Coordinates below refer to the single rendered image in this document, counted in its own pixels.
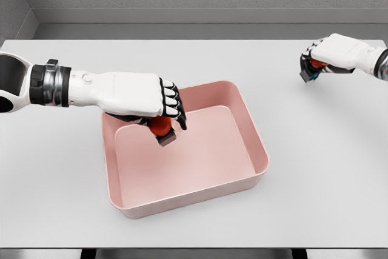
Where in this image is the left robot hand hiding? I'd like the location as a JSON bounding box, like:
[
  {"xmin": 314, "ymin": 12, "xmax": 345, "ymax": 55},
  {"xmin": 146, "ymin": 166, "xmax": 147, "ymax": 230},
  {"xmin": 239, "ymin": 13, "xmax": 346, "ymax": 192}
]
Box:
[{"xmin": 96, "ymin": 72, "xmax": 188, "ymax": 131}]

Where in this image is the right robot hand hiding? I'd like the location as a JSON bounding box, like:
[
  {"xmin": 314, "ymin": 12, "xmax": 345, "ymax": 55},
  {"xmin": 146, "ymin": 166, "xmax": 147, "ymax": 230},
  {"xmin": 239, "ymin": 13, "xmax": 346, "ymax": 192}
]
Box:
[{"xmin": 299, "ymin": 33, "xmax": 368, "ymax": 78}]

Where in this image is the pink rectangular basket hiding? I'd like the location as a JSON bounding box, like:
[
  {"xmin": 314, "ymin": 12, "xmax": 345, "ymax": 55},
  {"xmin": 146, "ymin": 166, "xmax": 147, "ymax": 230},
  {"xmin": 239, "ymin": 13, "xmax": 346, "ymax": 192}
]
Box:
[{"xmin": 101, "ymin": 79, "xmax": 270, "ymax": 220}]

